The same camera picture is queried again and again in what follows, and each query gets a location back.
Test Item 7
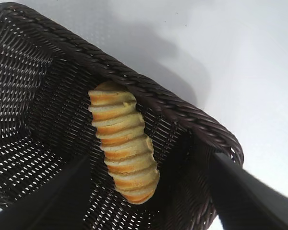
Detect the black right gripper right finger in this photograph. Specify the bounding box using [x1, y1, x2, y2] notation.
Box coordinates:
[209, 152, 288, 230]

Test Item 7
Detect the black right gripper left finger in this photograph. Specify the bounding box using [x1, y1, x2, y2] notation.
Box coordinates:
[0, 155, 92, 230]

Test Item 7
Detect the long striped bread loaf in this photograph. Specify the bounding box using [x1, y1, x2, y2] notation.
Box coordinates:
[87, 80, 160, 205]

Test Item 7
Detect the dark brown woven basket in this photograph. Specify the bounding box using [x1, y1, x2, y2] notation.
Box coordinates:
[0, 2, 244, 230]

